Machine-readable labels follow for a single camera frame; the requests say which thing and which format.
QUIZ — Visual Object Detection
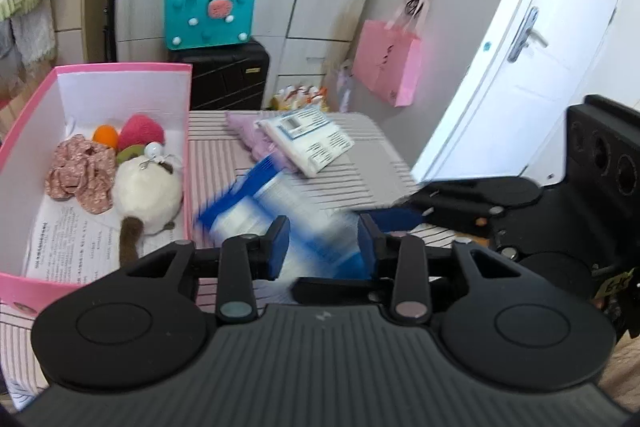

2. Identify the white door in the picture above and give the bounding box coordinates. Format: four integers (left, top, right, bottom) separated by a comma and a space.
410, 0, 640, 186

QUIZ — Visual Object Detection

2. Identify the pink plush ball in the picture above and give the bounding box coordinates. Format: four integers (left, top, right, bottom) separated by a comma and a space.
117, 114, 166, 152

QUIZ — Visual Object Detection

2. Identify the white brown plush cat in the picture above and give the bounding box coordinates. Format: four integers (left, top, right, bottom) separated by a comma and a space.
111, 142, 185, 267

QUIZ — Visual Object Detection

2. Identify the white tissue packet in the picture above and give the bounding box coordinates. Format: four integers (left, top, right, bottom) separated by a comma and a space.
255, 104, 355, 178

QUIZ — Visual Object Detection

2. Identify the green kiwi plush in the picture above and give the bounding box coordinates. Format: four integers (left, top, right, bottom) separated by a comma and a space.
116, 146, 146, 166

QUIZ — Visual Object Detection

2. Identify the orange plush ball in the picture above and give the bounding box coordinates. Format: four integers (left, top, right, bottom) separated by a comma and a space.
93, 125, 120, 152

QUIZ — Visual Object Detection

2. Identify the purple plush toy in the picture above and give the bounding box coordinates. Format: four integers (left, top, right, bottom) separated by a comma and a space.
224, 111, 301, 172

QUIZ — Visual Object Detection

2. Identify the pink floral fabric pouch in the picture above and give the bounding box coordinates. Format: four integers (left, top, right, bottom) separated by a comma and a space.
45, 134, 119, 214

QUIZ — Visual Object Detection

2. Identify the black suitcase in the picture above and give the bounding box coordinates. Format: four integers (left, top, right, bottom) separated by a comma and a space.
167, 38, 271, 112

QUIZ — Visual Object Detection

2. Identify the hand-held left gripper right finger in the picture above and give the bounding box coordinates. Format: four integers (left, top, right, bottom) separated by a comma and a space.
357, 213, 523, 325

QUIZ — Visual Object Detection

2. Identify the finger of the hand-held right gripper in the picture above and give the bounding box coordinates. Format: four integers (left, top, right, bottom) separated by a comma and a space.
292, 276, 396, 304
372, 177, 546, 239

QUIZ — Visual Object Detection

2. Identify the pink paper gift bag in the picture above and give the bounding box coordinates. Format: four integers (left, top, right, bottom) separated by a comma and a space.
351, 0, 423, 108

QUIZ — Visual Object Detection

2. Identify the striped pink tablecloth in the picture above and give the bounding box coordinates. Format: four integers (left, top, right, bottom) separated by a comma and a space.
0, 109, 493, 410

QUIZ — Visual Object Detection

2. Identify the blue white wipes packet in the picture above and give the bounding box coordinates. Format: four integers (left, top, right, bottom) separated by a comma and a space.
195, 156, 372, 281

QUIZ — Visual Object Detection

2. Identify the pink cardboard box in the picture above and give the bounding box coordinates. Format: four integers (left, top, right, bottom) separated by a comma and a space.
0, 63, 194, 313

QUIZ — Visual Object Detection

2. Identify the silver door handle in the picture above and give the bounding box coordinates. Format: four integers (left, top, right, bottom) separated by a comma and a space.
507, 7, 550, 64

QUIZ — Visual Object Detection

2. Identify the printed white paper sheet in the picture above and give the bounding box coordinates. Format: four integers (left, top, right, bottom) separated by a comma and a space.
22, 197, 188, 283

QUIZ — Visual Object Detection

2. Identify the clear plastic bag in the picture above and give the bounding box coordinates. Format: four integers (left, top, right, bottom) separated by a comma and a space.
337, 59, 356, 112

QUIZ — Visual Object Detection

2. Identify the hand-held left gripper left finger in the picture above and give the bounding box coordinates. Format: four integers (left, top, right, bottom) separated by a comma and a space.
125, 216, 292, 325

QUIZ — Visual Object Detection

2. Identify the pack of small drink bottles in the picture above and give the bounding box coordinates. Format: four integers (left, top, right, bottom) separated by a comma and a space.
272, 84, 330, 112

